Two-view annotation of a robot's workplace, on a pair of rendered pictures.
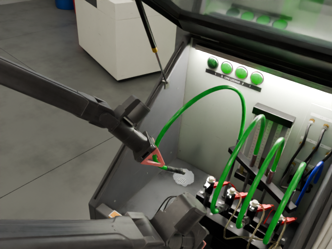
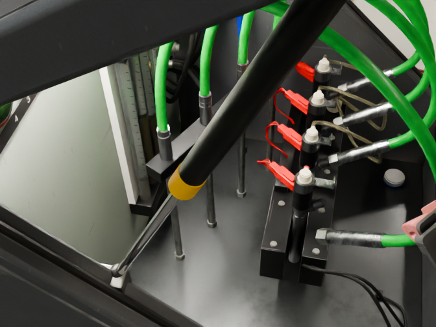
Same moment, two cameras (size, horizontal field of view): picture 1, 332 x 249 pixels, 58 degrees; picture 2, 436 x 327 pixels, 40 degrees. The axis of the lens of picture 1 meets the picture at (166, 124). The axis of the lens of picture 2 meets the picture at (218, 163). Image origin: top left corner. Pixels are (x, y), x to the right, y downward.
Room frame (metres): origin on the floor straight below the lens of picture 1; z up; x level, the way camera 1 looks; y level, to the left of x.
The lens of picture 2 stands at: (1.02, 0.29, 1.75)
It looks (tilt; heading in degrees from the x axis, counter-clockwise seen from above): 49 degrees down; 250
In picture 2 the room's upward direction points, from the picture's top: 2 degrees counter-clockwise
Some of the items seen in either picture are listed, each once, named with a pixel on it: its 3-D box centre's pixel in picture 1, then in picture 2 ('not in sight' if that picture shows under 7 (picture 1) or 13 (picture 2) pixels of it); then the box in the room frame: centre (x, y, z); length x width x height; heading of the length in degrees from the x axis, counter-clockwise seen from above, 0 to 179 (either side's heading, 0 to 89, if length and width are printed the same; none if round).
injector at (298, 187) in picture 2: (205, 201); (305, 222); (0.72, -0.16, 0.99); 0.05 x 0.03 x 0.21; 146
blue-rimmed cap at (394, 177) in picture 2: not in sight; (394, 178); (0.46, -0.29, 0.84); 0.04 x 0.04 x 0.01
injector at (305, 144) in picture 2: (224, 213); (312, 183); (0.68, -0.23, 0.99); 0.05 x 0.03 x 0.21; 146
